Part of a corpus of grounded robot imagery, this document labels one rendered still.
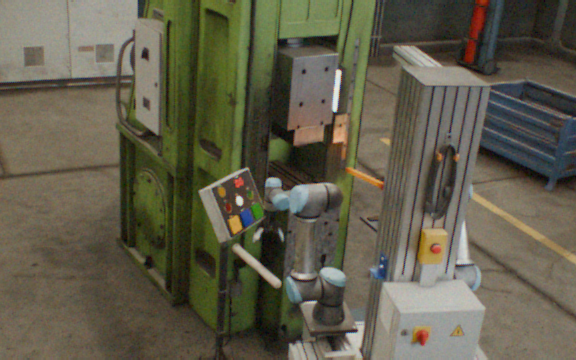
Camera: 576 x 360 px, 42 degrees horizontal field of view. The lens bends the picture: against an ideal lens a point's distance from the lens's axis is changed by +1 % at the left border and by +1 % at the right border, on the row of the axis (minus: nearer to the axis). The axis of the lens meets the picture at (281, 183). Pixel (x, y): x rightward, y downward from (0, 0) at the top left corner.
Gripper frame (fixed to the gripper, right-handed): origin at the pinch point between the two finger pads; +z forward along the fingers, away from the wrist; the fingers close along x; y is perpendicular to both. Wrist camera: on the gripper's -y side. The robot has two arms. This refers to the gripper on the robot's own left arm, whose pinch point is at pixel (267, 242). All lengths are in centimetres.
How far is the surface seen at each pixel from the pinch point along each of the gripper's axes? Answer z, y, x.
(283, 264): 38, -41, 19
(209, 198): -20.9, -8.2, -29.4
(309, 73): -74, -49, 26
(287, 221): 9.8, -40.9, 19.2
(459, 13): 32, -776, 445
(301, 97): -61, -48, 23
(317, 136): -37, -53, 35
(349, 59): -75, -77, 56
